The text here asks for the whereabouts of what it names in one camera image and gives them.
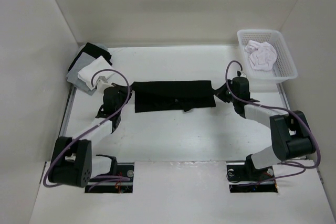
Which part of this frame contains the black tank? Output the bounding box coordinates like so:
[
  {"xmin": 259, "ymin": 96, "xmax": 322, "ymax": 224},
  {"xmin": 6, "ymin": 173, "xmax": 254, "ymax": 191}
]
[
  {"xmin": 68, "ymin": 42, "xmax": 112, "ymax": 71},
  {"xmin": 132, "ymin": 80, "xmax": 216, "ymax": 113}
]

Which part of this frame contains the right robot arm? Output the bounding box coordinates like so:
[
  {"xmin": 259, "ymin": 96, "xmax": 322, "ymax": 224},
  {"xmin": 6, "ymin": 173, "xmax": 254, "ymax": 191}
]
[{"xmin": 214, "ymin": 77, "xmax": 319, "ymax": 180}]

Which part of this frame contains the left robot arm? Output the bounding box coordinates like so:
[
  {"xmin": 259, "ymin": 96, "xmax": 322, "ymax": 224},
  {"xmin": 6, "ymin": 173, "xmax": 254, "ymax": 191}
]
[{"xmin": 43, "ymin": 85, "xmax": 132, "ymax": 188}]

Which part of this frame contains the folded white tank top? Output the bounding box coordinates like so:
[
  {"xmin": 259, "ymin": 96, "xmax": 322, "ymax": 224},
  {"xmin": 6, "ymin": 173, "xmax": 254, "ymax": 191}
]
[{"xmin": 77, "ymin": 56, "xmax": 114, "ymax": 90}]

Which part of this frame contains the crumpled pink tank top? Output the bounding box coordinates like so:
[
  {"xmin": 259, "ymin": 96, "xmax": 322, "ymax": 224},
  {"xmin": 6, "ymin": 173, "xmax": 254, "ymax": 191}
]
[{"xmin": 245, "ymin": 40, "xmax": 277, "ymax": 71}]

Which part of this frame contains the folded grey tank top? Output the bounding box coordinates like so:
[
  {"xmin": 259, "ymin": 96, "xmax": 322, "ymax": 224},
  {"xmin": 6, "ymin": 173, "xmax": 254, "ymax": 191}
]
[{"xmin": 66, "ymin": 43, "xmax": 109, "ymax": 97}]

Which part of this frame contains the folded black tank top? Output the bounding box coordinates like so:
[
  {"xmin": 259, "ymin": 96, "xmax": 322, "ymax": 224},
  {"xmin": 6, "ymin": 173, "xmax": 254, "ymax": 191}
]
[{"xmin": 68, "ymin": 42, "xmax": 112, "ymax": 71}]

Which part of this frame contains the white plastic basket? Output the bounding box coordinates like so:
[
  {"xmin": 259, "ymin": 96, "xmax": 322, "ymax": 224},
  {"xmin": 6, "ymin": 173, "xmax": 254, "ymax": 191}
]
[{"xmin": 237, "ymin": 29, "xmax": 298, "ymax": 84}]

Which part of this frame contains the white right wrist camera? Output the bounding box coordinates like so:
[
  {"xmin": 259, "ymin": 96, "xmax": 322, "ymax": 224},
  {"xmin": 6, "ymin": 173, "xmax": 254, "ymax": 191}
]
[{"xmin": 237, "ymin": 71, "xmax": 247, "ymax": 78}]

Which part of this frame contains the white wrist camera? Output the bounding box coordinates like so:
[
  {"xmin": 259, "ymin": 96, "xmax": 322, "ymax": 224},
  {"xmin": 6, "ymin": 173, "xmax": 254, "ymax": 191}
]
[
  {"xmin": 96, "ymin": 76, "xmax": 112, "ymax": 93},
  {"xmin": 237, "ymin": 71, "xmax": 247, "ymax": 78}
]

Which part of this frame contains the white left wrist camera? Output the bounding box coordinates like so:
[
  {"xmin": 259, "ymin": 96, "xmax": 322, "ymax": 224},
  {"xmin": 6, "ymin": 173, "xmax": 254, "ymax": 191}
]
[{"xmin": 96, "ymin": 76, "xmax": 112, "ymax": 93}]

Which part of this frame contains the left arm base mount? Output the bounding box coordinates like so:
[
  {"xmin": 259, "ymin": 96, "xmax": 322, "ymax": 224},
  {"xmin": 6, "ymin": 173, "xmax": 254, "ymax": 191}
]
[{"xmin": 85, "ymin": 163, "xmax": 135, "ymax": 194}]

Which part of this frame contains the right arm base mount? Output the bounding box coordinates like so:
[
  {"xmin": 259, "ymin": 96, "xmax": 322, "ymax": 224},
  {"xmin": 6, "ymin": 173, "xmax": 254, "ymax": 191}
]
[{"xmin": 226, "ymin": 163, "xmax": 278, "ymax": 193}]

